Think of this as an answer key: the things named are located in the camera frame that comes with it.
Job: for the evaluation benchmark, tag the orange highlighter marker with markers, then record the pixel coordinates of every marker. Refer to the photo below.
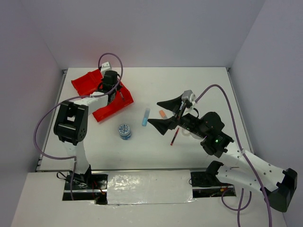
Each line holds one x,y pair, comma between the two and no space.
163,115

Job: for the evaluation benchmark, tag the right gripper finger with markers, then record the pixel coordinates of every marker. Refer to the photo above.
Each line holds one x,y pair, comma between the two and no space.
171,105
162,125

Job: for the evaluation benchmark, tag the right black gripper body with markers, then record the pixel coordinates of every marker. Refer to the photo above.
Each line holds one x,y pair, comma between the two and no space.
190,122

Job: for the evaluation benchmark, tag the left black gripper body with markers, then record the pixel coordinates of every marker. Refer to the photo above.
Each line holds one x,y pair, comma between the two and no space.
117,87

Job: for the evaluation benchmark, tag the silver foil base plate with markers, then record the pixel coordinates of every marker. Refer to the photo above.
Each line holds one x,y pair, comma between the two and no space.
149,187

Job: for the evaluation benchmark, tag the small clear tape roll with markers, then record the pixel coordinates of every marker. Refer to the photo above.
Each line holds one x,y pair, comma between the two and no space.
185,132

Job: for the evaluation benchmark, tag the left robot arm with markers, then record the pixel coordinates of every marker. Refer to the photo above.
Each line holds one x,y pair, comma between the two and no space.
71,124

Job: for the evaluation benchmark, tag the red pen refill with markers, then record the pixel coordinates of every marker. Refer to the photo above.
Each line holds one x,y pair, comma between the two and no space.
174,137

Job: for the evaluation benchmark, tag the blue paint jar left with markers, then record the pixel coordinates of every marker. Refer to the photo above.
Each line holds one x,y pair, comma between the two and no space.
124,131

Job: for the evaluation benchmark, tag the red four-compartment tray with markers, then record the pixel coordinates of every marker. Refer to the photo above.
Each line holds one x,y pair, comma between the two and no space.
87,86

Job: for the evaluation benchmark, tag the blue highlighter marker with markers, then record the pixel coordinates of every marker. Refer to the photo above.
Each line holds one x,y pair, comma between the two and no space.
145,117

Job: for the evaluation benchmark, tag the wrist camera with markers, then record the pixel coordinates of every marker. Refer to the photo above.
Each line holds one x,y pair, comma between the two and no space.
105,67
188,97

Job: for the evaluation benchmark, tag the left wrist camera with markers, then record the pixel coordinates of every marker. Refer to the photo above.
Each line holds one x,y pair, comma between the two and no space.
105,67

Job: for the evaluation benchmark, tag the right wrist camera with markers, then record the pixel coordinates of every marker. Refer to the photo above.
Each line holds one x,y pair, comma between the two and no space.
188,97

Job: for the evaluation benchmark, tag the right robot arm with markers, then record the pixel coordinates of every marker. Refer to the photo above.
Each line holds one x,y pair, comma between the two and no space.
233,165

